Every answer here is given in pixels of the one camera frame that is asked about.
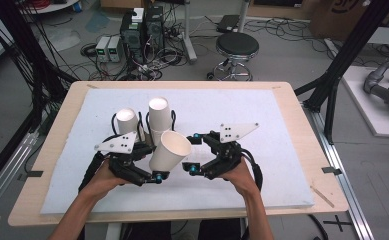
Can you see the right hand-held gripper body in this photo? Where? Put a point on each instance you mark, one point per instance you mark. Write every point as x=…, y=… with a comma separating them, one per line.
x=228, y=153

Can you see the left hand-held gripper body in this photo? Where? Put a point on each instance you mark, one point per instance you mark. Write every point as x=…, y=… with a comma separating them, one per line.
x=118, y=143

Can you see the brown double cup holder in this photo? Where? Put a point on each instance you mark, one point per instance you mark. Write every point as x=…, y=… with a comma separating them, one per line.
x=173, y=117

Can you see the tall white paper cup stack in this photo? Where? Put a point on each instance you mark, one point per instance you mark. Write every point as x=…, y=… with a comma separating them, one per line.
x=158, y=116

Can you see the person's right hand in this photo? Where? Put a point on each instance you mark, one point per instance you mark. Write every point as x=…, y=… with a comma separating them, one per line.
x=242, y=178

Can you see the person's left hand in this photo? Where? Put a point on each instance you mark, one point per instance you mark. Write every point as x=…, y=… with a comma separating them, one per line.
x=105, y=181

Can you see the short white paper cup stack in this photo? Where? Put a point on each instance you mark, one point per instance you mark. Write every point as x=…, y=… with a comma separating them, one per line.
x=127, y=123

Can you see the white foam mat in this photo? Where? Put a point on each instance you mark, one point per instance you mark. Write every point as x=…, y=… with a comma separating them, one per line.
x=248, y=186

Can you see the person's left leg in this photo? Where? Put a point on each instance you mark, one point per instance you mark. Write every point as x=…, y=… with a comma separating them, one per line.
x=148, y=231

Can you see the person's leg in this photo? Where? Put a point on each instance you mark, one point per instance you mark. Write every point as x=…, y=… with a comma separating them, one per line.
x=220, y=230
x=148, y=231

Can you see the white table leg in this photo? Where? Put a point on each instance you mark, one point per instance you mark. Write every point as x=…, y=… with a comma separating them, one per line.
x=113, y=232

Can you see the person's right leg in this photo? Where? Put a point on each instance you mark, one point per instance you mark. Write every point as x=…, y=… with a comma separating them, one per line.
x=220, y=230

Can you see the black tape piece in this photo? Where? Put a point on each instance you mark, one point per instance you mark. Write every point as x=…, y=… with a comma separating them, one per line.
x=331, y=170
x=32, y=174

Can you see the grey power supply box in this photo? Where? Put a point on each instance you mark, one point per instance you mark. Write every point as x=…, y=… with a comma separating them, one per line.
x=114, y=49
x=102, y=48

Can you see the grey metal stand leg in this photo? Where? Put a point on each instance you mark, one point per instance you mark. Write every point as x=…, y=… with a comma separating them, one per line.
x=188, y=40

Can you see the black round stool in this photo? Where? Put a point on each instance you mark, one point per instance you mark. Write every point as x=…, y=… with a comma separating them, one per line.
x=237, y=44

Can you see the thin wooden stick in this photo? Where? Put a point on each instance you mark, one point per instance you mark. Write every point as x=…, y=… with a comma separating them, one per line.
x=322, y=196

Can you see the black computer tower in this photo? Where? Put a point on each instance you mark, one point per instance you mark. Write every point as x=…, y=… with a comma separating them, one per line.
x=154, y=30
x=131, y=36

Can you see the black flat device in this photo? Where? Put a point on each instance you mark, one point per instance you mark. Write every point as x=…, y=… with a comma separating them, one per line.
x=228, y=23

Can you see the white platform board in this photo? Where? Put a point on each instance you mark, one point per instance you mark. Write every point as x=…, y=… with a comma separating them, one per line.
x=365, y=106

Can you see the brown cardboard box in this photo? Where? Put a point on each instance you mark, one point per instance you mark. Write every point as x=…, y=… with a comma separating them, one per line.
x=338, y=18

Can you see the aluminium rail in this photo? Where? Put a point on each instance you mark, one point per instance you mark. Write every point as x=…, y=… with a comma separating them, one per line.
x=8, y=170
x=342, y=173

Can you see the black metal frame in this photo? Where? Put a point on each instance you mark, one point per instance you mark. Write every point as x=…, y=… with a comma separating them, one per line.
x=348, y=50
x=32, y=50

